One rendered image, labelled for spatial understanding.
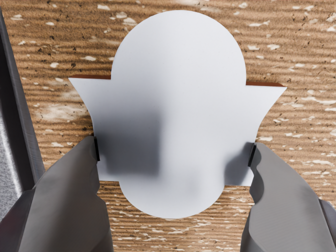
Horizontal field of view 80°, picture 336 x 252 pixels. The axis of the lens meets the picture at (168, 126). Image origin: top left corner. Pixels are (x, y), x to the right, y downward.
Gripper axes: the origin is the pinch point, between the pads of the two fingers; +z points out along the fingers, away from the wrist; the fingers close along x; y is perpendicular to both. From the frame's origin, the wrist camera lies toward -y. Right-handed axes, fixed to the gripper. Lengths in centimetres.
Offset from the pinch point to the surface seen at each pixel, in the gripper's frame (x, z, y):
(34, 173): -11.7, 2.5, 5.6
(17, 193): -14.1, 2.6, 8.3
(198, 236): 2.7, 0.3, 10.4
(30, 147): -11.4, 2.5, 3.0
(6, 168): -14.2, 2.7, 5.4
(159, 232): -0.8, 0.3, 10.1
